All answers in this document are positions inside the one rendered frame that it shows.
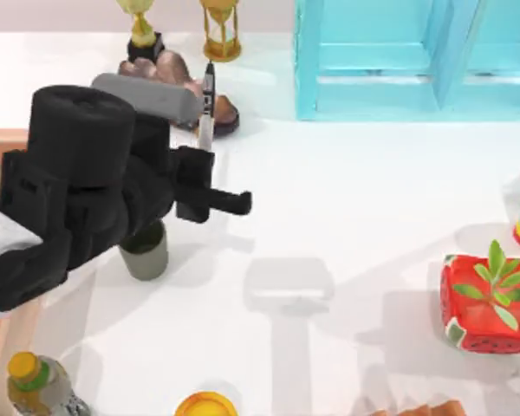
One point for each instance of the gold trophy with black base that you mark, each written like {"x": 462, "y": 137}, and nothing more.
{"x": 144, "y": 41}

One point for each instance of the clear bottle with yellow cap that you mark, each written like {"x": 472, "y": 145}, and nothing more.
{"x": 34, "y": 385}

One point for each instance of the pale brown bread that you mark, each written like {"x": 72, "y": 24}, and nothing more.
{"x": 169, "y": 65}

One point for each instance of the light blue rack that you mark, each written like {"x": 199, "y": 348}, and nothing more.
{"x": 372, "y": 56}

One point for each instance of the yellow round cup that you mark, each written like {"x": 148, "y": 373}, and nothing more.
{"x": 208, "y": 405}

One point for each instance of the dark crusted brown bread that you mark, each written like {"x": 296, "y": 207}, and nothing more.
{"x": 226, "y": 115}

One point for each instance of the grey plant pot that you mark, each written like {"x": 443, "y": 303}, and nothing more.
{"x": 149, "y": 260}

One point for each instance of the pale grey rounded box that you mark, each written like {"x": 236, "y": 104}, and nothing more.
{"x": 147, "y": 93}

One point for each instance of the orange brown bread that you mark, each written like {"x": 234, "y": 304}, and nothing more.
{"x": 420, "y": 409}

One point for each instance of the watermelon pattern potted plant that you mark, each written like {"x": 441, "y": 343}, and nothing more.
{"x": 481, "y": 312}

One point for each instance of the gold hourglass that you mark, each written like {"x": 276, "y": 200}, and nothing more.
{"x": 221, "y": 43}

